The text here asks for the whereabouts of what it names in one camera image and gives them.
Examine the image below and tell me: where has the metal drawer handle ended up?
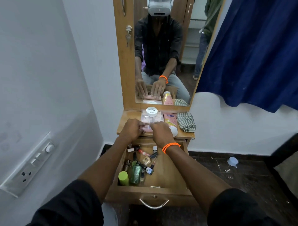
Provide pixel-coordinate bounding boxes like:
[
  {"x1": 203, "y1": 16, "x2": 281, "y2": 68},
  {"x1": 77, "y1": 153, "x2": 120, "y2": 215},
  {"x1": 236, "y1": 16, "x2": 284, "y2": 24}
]
[{"x1": 139, "y1": 198, "x2": 170, "y2": 209}]

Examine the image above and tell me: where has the orange bead bracelet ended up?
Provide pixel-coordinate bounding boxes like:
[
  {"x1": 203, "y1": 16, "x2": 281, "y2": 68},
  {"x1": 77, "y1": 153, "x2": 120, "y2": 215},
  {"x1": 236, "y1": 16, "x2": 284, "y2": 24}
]
[{"x1": 162, "y1": 142, "x2": 181, "y2": 154}]

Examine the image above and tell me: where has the wooden dressing table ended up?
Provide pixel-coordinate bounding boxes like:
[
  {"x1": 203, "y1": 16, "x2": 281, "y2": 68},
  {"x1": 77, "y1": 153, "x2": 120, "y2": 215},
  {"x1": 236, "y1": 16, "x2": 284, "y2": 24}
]
[{"x1": 105, "y1": 0, "x2": 227, "y2": 208}]

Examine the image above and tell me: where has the person's right hand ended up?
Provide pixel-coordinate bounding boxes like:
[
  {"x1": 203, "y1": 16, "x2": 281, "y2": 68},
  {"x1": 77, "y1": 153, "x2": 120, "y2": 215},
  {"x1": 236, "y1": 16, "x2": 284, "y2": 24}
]
[{"x1": 149, "y1": 121, "x2": 176, "y2": 149}]

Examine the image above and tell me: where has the mirror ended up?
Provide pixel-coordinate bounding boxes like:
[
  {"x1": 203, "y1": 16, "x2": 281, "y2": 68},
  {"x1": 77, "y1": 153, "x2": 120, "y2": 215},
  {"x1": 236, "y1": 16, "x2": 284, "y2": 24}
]
[{"x1": 133, "y1": 0, "x2": 225, "y2": 105}]

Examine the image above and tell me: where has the pink tube with white cap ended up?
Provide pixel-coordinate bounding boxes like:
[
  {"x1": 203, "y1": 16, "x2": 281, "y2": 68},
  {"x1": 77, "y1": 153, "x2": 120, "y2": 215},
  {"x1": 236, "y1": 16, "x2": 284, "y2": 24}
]
[{"x1": 163, "y1": 113, "x2": 178, "y2": 137}]

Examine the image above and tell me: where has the wooden drawer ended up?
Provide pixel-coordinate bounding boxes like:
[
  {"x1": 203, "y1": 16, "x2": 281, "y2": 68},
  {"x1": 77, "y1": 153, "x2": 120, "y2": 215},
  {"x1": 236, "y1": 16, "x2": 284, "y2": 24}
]
[{"x1": 105, "y1": 137, "x2": 199, "y2": 208}]

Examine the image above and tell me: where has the clear pink nail kit box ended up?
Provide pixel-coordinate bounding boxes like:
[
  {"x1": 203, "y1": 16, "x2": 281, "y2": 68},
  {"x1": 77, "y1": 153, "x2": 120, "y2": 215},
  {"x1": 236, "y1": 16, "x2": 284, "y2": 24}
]
[{"x1": 140, "y1": 109, "x2": 164, "y2": 133}]

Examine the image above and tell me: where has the person's right forearm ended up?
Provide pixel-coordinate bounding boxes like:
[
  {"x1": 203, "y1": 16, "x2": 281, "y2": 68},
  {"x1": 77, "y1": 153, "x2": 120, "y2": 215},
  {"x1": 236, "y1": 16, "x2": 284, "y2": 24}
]
[{"x1": 166, "y1": 144, "x2": 233, "y2": 215}]

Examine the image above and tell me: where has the blue curtain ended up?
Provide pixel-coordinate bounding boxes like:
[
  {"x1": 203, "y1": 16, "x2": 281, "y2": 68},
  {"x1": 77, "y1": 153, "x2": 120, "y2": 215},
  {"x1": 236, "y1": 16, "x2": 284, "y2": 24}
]
[{"x1": 196, "y1": 0, "x2": 298, "y2": 113}]

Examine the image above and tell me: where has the white wall switchboard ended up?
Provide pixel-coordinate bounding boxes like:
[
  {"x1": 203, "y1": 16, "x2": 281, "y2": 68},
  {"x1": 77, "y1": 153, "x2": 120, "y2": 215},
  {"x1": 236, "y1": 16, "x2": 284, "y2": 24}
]
[{"x1": 0, "y1": 132, "x2": 56, "y2": 198}]

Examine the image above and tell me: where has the person's left forearm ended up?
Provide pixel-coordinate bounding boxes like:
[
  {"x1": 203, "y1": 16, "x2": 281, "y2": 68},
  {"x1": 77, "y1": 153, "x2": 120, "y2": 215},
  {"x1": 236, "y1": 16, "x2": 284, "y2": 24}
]
[{"x1": 78, "y1": 136, "x2": 133, "y2": 202}]

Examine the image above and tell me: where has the green striped folded cloth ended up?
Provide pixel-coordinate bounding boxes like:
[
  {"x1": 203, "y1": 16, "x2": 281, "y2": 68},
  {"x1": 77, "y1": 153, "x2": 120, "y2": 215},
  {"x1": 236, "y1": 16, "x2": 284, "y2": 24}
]
[{"x1": 176, "y1": 112, "x2": 197, "y2": 133}]

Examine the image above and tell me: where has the key in lock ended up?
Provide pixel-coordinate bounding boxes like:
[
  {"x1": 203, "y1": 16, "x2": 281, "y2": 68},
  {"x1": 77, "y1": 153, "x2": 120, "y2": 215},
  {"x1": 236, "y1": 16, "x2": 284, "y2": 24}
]
[{"x1": 125, "y1": 25, "x2": 133, "y2": 47}]

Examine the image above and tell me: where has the person's left hand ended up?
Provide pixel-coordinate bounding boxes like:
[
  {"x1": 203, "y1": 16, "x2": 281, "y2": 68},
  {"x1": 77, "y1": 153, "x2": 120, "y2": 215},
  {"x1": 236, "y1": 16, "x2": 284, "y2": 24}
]
[{"x1": 119, "y1": 118, "x2": 146, "y2": 142}]

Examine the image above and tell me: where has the lime green cylinder bottle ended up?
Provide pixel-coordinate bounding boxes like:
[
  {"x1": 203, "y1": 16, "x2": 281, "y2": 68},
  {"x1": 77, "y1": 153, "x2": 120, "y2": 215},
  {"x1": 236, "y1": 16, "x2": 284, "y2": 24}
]
[{"x1": 118, "y1": 171, "x2": 129, "y2": 186}]

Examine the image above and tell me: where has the black shirt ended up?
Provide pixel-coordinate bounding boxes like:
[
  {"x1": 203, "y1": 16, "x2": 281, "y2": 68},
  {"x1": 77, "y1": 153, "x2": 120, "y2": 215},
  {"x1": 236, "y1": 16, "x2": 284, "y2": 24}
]
[{"x1": 26, "y1": 179, "x2": 281, "y2": 226}]

